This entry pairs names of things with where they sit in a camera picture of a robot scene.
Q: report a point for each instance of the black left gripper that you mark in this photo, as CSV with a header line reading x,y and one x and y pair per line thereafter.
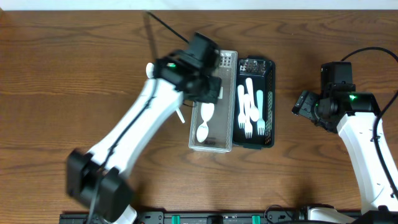
x,y
208,90

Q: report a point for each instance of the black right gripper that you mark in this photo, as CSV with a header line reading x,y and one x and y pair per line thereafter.
x,y
304,106

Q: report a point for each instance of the white plastic spoon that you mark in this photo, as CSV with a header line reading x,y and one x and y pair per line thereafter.
x,y
150,70
202,132
207,110
180,115

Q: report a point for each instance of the white plastic fork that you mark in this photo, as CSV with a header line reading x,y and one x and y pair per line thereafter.
x,y
241,115

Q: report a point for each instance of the mint green plastic fork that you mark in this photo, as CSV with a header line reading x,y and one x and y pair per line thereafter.
x,y
260,123

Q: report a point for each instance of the pink plastic spoon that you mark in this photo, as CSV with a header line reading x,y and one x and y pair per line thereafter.
x,y
253,111

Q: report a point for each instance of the pale pink plastic fork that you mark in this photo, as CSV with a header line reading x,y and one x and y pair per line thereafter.
x,y
248,125

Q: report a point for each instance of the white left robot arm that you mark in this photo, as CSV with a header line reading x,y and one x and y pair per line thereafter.
x,y
98,178

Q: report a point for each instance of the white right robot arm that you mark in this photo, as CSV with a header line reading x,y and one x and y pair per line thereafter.
x,y
355,117

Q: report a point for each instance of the clear plastic basket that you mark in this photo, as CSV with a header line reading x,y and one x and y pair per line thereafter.
x,y
219,138

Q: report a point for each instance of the black plastic basket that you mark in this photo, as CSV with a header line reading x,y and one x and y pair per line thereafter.
x,y
262,72

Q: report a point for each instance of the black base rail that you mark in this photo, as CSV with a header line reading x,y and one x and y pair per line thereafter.
x,y
217,217

